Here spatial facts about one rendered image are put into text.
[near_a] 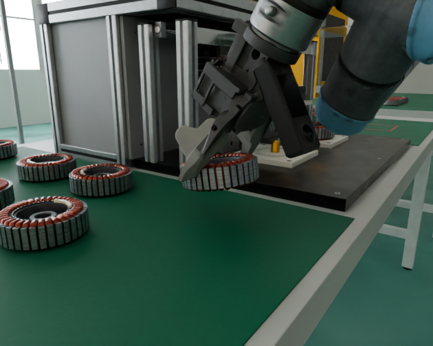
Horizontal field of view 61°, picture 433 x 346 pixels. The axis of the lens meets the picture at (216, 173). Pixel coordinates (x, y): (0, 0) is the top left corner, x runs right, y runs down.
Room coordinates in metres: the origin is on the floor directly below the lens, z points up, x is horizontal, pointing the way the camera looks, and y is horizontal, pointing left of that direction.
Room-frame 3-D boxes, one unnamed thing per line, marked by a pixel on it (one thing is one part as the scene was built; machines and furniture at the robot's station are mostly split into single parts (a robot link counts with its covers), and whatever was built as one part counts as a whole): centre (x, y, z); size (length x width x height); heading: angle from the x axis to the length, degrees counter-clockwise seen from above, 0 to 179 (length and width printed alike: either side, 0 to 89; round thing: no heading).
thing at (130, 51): (1.07, 0.00, 0.92); 0.66 x 0.01 x 0.30; 145
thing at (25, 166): (0.74, 0.35, 0.77); 0.11 x 0.11 x 0.04
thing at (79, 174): (0.65, 0.21, 0.77); 0.11 x 0.11 x 0.04
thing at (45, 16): (1.11, 0.06, 1.09); 0.68 x 0.44 x 0.05; 145
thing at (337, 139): (1.02, -0.27, 0.78); 0.15 x 0.15 x 0.01; 55
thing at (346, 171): (0.93, -0.19, 0.76); 0.64 x 0.47 x 0.02; 145
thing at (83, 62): (0.89, 0.31, 0.91); 0.28 x 0.03 x 0.32; 55
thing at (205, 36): (0.98, -0.12, 1.03); 0.62 x 0.01 x 0.03; 145
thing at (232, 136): (0.91, -0.02, 0.80); 0.08 x 0.05 x 0.06; 145
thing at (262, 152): (0.82, -0.14, 0.78); 0.15 x 0.15 x 0.01; 55
